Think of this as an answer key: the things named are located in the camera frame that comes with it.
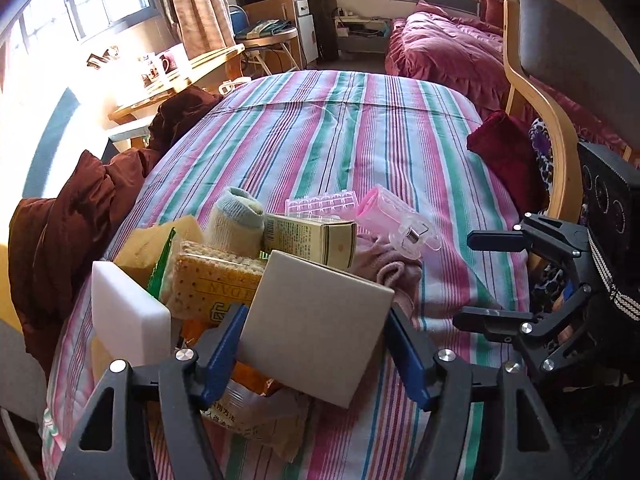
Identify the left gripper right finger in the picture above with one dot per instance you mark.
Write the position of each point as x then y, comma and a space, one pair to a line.
517, 438

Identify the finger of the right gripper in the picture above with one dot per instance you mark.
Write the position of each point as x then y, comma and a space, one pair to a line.
546, 240
548, 342

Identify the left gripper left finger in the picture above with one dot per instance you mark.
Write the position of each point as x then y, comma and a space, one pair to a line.
112, 440

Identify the orange snack bag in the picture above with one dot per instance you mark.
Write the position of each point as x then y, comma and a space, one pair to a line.
191, 332

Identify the white foam block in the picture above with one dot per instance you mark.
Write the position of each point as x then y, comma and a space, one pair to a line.
130, 323

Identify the cracker biscuit pack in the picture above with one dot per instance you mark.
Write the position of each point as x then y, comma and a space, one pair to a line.
201, 283

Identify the beige cardboard box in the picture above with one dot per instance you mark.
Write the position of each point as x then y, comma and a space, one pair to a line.
313, 328

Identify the pink knit cloth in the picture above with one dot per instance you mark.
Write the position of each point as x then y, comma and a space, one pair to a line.
376, 260

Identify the dark red cushion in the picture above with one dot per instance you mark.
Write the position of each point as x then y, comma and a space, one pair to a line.
505, 148

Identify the yellow sponge block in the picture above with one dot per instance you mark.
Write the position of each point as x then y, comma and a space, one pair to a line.
141, 251

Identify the rolled light green sock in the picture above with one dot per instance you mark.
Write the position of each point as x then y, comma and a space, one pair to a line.
236, 224

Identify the pink transparent plastic case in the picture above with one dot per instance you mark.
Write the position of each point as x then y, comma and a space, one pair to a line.
380, 212

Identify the wooden chair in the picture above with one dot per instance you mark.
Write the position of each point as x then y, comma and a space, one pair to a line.
547, 45

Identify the dark brown blanket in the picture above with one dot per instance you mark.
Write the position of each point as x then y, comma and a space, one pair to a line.
54, 241

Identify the green gold small box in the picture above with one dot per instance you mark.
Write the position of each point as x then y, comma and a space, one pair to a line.
327, 241

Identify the pink quilted bed cover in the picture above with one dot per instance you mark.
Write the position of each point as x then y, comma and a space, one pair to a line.
464, 53

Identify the grey yellow blue headboard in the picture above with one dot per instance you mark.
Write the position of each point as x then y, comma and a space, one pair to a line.
23, 385

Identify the wooden desk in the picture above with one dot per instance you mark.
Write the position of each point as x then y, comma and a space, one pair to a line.
207, 71

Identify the folding side table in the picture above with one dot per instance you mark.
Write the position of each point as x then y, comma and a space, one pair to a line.
272, 36

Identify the white mini fridge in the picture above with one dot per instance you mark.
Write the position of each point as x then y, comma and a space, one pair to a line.
306, 31

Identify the right beige curtain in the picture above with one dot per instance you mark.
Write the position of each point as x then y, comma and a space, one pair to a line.
205, 25

